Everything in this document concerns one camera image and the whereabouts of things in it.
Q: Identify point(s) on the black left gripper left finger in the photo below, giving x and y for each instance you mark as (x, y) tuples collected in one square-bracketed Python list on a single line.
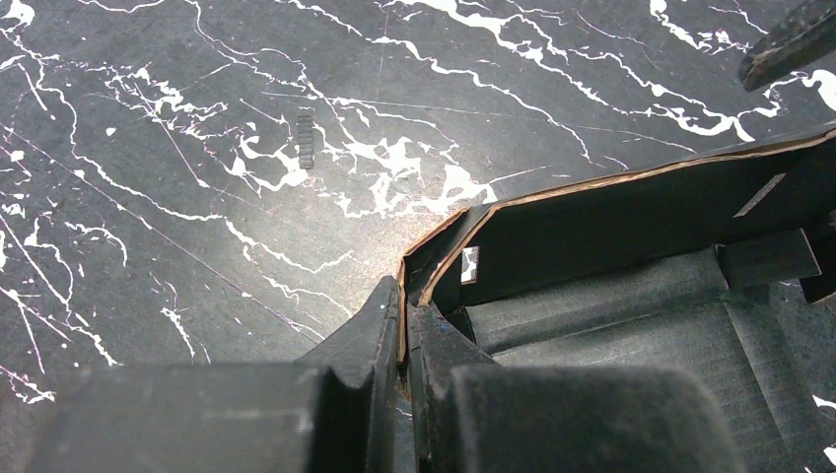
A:
[(331, 410)]

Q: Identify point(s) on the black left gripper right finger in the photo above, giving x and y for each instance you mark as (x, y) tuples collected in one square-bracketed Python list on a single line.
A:
[(474, 415)]

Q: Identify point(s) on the small grey staple strip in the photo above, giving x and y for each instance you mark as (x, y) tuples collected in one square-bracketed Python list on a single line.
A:
[(305, 135)]

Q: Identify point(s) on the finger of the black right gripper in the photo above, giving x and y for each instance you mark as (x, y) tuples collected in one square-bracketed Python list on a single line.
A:
[(805, 35)]

